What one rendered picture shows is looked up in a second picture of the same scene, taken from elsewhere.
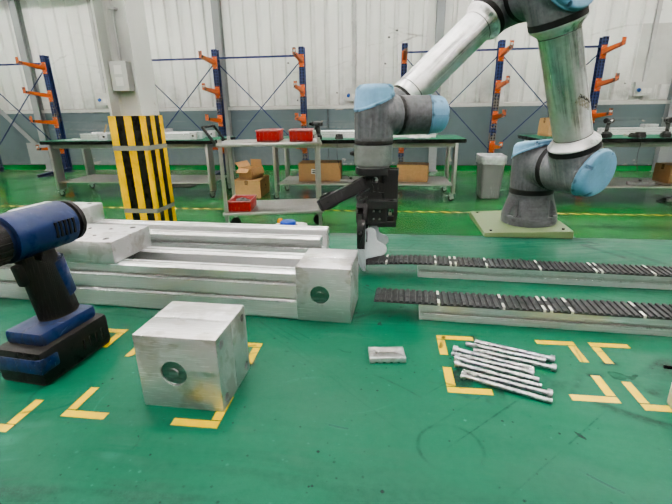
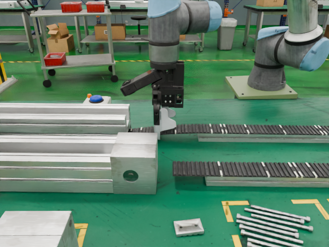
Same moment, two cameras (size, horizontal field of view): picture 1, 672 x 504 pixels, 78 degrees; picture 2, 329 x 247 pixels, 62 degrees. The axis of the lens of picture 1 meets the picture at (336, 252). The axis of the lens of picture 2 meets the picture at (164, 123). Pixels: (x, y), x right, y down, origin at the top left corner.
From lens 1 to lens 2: 18 cm
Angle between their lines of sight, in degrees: 12
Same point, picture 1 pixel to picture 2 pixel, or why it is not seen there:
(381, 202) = (172, 89)
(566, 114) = (301, 12)
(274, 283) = (92, 168)
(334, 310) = (142, 186)
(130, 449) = not seen: outside the picture
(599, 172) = (319, 55)
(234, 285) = (59, 172)
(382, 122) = (172, 27)
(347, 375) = not seen: outside the picture
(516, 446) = not seen: outside the picture
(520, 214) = (262, 81)
